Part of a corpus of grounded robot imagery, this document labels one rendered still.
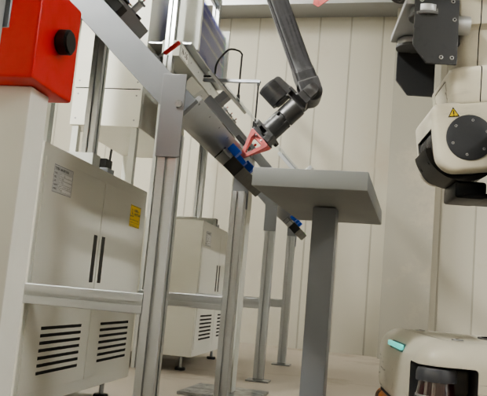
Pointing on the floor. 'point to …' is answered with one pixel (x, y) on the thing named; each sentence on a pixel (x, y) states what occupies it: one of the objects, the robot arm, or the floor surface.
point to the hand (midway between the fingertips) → (243, 154)
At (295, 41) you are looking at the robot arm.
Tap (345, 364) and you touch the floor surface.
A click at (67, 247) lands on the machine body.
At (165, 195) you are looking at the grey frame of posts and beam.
